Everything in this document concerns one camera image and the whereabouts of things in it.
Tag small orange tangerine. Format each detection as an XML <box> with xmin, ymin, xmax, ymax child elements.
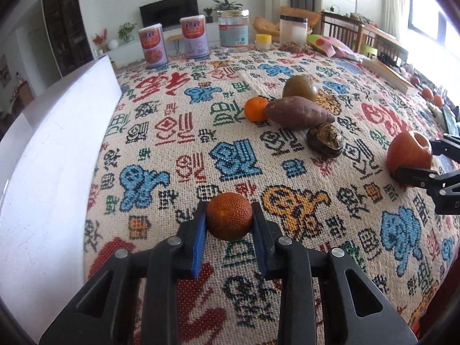
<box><xmin>244</xmin><ymin>97</ymin><xmax>269</xmax><ymax>122</ymax></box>

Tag colourful woven tablecloth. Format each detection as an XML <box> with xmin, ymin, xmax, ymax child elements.
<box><xmin>83</xmin><ymin>49</ymin><xmax>459</xmax><ymax>328</ymax></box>

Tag green-brown round fruit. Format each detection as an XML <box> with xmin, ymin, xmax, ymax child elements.
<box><xmin>282</xmin><ymin>76</ymin><xmax>318</xmax><ymax>102</ymax></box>

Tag colourful spotted bag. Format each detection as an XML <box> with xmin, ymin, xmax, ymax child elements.
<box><xmin>306</xmin><ymin>34</ymin><xmax>364</xmax><ymax>62</ymax></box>

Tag brown sweet potato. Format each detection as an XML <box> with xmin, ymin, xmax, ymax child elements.
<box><xmin>265</xmin><ymin>96</ymin><xmax>335</xmax><ymax>131</ymax></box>

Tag dark orange tangerine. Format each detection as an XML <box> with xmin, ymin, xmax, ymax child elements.
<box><xmin>206</xmin><ymin>192</ymin><xmax>253</xmax><ymax>241</ymax></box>

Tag orange cushion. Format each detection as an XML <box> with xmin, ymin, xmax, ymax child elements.
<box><xmin>253</xmin><ymin>6</ymin><xmax>321</xmax><ymax>41</ymax></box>

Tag green potted plant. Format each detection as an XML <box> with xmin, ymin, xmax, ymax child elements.
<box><xmin>214</xmin><ymin>0</ymin><xmax>243</xmax><ymax>12</ymax></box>

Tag small yellow lid jar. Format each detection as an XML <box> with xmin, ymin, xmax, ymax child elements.
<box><xmin>255</xmin><ymin>34</ymin><xmax>272</xmax><ymax>51</ymax></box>

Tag clear black lid container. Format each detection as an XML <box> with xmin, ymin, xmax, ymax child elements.
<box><xmin>280</xmin><ymin>14</ymin><xmax>308</xmax><ymax>45</ymax></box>

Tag large red apple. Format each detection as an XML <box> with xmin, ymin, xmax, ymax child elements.
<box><xmin>386</xmin><ymin>131</ymin><xmax>433</xmax><ymax>177</ymax></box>

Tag clear jar blue label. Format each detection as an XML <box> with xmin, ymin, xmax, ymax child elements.
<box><xmin>218</xmin><ymin>9</ymin><xmax>250</xmax><ymax>52</ymax></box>

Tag dark wrinkled passion fruit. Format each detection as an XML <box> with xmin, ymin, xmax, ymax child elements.
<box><xmin>306</xmin><ymin>123</ymin><xmax>344</xmax><ymax>158</ymax></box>

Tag purple labelled tin can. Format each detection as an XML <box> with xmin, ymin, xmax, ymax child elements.
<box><xmin>180</xmin><ymin>15</ymin><xmax>209</xmax><ymax>59</ymax></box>

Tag orange labelled tin can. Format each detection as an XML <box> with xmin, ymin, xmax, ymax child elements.
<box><xmin>138</xmin><ymin>23</ymin><xmax>168</xmax><ymax>69</ymax></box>

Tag black television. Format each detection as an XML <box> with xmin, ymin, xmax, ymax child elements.
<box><xmin>139</xmin><ymin>0</ymin><xmax>199</xmax><ymax>28</ymax></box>

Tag book on table edge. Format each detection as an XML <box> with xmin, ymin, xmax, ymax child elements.
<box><xmin>362</xmin><ymin>57</ymin><xmax>419</xmax><ymax>95</ymax></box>

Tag white board panel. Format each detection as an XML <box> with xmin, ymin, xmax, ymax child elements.
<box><xmin>1</xmin><ymin>57</ymin><xmax>122</xmax><ymax>343</ymax></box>

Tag wooden chair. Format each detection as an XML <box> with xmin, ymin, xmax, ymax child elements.
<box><xmin>321</xmin><ymin>12</ymin><xmax>409</xmax><ymax>66</ymax></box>

